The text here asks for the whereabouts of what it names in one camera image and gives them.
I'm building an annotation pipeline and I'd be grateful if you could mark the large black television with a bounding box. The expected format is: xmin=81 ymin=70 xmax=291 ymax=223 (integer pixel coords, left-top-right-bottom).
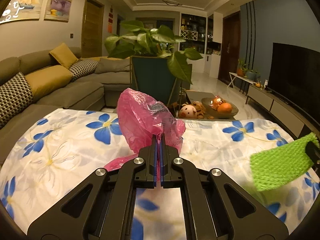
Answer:
xmin=268 ymin=43 xmax=319 ymax=116

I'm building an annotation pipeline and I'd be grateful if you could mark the purple abstract painting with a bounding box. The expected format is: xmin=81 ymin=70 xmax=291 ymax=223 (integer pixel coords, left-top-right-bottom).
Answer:
xmin=44 ymin=0 xmax=72 ymax=22

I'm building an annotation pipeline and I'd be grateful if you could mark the potted green plant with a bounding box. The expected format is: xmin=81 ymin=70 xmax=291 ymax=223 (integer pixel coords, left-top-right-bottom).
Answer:
xmin=104 ymin=20 xmax=202 ymax=106

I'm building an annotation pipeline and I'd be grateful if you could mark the wooden door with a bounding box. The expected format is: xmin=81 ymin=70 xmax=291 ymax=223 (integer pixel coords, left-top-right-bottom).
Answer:
xmin=81 ymin=0 xmax=104 ymax=57

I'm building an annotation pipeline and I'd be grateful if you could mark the houndstooth patterned cushion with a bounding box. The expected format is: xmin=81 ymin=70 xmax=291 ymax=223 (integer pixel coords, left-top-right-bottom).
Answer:
xmin=69 ymin=59 xmax=98 ymax=82

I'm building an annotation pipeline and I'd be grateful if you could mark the dark fruit tray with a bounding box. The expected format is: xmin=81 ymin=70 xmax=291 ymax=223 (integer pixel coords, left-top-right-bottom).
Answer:
xmin=201 ymin=97 xmax=239 ymax=119

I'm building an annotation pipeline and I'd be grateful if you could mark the floral white tablecloth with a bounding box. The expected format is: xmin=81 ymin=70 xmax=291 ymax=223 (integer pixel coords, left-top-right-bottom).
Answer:
xmin=1 ymin=109 xmax=319 ymax=239

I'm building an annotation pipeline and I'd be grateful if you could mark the pink pig figurine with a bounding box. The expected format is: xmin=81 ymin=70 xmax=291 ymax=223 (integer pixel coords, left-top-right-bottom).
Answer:
xmin=178 ymin=104 xmax=197 ymax=119

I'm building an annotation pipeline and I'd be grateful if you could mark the large yellow cushion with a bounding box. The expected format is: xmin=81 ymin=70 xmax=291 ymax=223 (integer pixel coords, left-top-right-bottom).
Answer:
xmin=25 ymin=65 xmax=73 ymax=102

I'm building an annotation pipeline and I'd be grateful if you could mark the pink plastic bag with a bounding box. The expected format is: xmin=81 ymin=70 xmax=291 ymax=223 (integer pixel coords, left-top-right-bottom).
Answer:
xmin=104 ymin=88 xmax=185 ymax=171

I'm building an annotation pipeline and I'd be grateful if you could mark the display shelf cabinet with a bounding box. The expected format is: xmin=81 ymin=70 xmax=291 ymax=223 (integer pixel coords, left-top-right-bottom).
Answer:
xmin=180 ymin=14 xmax=207 ymax=54

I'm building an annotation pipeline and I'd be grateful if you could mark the grey tv cabinet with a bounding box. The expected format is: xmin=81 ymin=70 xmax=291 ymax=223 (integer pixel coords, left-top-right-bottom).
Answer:
xmin=247 ymin=85 xmax=319 ymax=139

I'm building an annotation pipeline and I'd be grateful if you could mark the small white side table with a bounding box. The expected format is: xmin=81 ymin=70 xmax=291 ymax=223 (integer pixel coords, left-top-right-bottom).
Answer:
xmin=227 ymin=72 xmax=255 ymax=94

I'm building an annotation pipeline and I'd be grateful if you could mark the orange fruit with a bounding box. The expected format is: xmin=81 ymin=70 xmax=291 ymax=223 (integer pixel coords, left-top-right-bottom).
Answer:
xmin=217 ymin=102 xmax=233 ymax=113

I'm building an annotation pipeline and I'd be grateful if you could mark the sailboat painting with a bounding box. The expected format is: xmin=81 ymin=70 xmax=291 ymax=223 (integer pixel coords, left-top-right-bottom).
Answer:
xmin=1 ymin=0 xmax=44 ymax=24

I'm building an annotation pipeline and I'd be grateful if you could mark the green foam net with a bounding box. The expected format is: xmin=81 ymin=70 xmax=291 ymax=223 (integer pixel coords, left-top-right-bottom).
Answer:
xmin=250 ymin=132 xmax=319 ymax=191

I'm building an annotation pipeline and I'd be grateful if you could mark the dark entrance door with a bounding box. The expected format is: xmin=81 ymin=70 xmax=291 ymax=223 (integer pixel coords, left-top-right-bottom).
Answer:
xmin=218 ymin=11 xmax=241 ymax=84

